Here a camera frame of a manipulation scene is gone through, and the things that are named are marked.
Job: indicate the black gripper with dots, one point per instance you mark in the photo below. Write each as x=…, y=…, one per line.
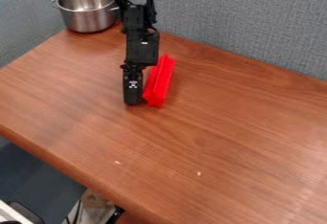
x=142, y=55

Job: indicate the red rectangular block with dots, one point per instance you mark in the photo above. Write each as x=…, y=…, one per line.
x=158, y=82

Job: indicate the stainless steel pot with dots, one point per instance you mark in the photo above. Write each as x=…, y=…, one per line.
x=87, y=16

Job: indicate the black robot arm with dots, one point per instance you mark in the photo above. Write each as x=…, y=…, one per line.
x=139, y=16

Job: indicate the white object at corner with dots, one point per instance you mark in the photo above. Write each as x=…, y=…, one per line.
x=13, y=213

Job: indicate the metal table leg frame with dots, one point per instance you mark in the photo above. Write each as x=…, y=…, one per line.
x=92, y=210

